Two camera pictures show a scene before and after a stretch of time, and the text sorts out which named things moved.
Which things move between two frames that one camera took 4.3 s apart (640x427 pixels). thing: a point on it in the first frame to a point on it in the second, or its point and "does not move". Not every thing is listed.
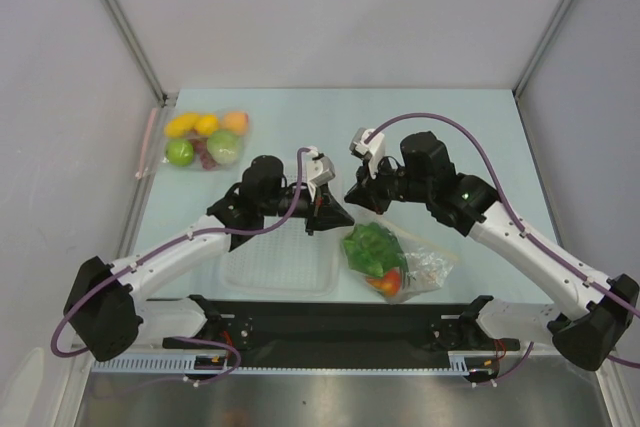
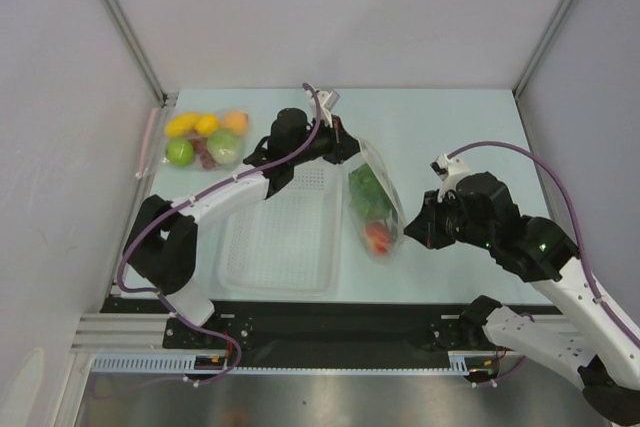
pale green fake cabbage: x=224 y=146 does not move
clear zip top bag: x=429 y=266 to x=375 y=204
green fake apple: x=179 y=152 does not move
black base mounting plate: x=345 y=333 does not move
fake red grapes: x=200 y=145 does not move
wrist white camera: x=319 y=170 to x=324 y=103
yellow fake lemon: x=208 y=124 does not move
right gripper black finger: x=363 y=197 to x=425 y=227
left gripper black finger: x=327 y=214 to x=345 y=144
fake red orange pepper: x=390 y=283 to x=378 y=237
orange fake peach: x=236 y=121 does not move
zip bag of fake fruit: x=205 y=141 does not move
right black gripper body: x=373 y=192 to x=430 y=223
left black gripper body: x=303 y=208 to x=320 y=144
